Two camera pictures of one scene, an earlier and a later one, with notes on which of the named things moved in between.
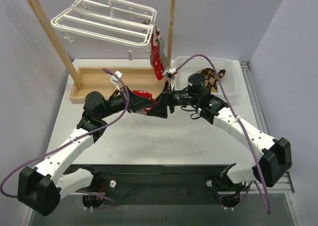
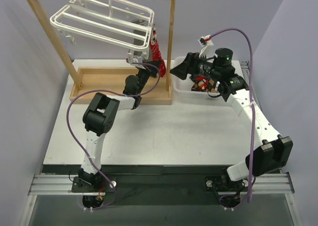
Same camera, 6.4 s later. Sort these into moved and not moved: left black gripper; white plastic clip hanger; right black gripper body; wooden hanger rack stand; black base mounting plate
Moved: left black gripper; right black gripper body; white plastic clip hanger
Not moved: black base mounting plate; wooden hanger rack stand
